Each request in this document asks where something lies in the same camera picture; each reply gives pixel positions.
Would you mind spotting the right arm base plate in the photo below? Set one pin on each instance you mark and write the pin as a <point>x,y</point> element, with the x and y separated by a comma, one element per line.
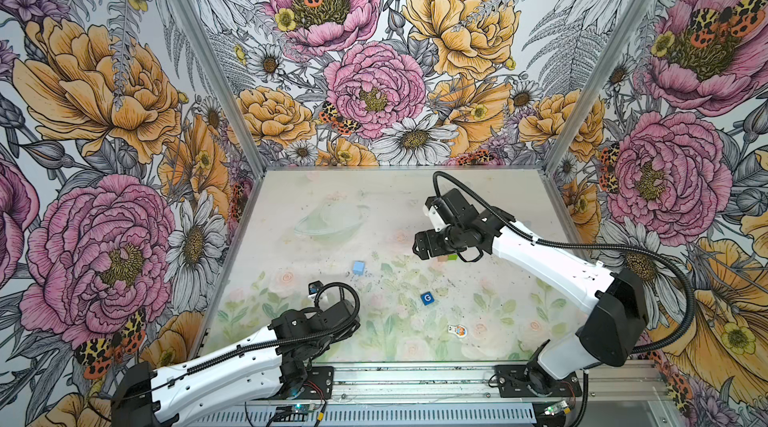
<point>520,381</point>

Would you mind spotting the blue letter G block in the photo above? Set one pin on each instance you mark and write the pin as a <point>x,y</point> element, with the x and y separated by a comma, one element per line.
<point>427,298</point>

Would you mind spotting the green circuit board left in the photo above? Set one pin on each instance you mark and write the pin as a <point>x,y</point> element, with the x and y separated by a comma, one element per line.
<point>303,408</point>

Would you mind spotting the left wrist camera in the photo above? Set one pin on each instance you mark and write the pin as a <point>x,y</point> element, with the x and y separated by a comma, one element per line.
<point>314,288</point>

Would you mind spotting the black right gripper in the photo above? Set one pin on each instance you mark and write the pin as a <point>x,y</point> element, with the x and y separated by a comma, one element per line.
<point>435,249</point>

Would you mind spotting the aluminium front rail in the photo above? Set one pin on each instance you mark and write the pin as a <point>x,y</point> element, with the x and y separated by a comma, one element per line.
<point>442,382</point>

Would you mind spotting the green circuit board right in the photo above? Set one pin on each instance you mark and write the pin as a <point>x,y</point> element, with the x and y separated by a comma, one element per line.
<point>556,409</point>

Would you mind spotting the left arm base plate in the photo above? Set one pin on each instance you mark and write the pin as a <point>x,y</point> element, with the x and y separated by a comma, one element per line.
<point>318,386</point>

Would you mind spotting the aluminium corner post left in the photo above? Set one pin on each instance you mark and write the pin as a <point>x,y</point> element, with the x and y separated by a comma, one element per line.
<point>194,28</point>

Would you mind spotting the green circuit board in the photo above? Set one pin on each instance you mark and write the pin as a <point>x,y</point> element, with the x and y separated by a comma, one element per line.
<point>556,409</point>
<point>303,408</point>

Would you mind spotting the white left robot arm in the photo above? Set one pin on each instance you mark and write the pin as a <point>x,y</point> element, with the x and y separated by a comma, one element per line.
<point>272,363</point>

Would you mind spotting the grey vented cable duct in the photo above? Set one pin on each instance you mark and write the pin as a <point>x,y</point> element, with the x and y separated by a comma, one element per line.
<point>465,414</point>

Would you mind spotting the light blue cube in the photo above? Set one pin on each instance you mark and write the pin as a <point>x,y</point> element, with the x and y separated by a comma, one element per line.
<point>358,267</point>

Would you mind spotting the aluminium corner post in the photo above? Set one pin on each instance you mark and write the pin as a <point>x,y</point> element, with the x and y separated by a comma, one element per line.
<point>625,25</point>
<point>194,28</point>

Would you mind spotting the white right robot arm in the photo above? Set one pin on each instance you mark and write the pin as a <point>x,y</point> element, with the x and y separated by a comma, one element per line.
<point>613,303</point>

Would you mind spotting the aluminium corner post right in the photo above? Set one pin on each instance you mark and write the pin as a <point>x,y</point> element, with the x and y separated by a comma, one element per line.
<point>625,25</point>

